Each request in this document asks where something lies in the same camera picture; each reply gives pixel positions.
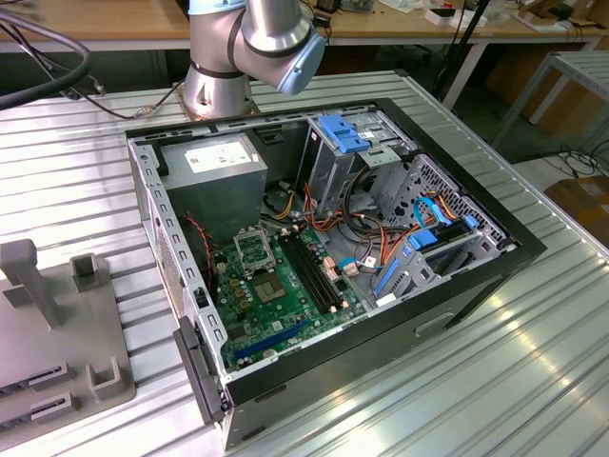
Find blue disk carrier with disk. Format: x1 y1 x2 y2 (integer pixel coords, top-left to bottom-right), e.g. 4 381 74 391
406 214 480 253

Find black RAM slot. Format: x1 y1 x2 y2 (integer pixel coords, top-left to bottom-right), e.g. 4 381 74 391
278 233 334 316
295 228 352 308
284 231 340 314
289 229 345 311

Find green motherboard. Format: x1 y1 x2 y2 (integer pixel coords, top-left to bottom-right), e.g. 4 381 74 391
211 223 367 375

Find white flat box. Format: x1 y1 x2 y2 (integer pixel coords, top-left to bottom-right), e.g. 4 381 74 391
424 4 487 28

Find metal drive cage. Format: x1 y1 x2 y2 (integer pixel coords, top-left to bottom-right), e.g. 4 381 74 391
304 111 415 220

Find light blue data wire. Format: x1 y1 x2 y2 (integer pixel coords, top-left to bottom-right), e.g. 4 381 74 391
412 194 452 229

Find blue plastic drive caddy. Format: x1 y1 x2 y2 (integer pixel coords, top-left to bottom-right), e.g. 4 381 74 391
318 113 376 156

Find black case latch bar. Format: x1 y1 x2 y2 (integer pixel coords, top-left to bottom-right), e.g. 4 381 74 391
171 314 229 426

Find metal frame side table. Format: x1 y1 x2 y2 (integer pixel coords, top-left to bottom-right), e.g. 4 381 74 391
492 50 609 153

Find orange power wire bundle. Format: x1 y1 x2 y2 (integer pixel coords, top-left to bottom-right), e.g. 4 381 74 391
302 183 458 287

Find brown cardboard box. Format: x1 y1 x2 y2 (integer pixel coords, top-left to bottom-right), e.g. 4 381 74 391
543 174 609 248

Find grey power supply unit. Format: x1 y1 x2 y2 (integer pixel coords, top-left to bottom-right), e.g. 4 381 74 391
159 132 270 239

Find red black fan wire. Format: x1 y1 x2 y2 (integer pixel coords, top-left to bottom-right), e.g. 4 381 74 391
183 213 215 291

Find wooden desk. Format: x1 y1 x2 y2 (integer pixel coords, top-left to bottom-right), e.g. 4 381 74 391
0 0 609 54

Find blue plastic rail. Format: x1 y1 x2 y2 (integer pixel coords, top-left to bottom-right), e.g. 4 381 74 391
373 259 402 297

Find grey parts rack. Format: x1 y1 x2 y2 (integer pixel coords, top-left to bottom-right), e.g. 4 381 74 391
0 239 138 451

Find yellow black power wires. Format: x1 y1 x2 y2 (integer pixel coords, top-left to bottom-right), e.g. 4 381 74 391
263 180 305 225

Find black open PC case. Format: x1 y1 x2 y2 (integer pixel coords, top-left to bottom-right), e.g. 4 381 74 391
124 97 548 451

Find perforated metal disk bay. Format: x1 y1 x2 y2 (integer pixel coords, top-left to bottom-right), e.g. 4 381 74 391
380 152 521 306

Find blue expansion slot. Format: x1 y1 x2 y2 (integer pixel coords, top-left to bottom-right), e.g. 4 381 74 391
232 317 309 362

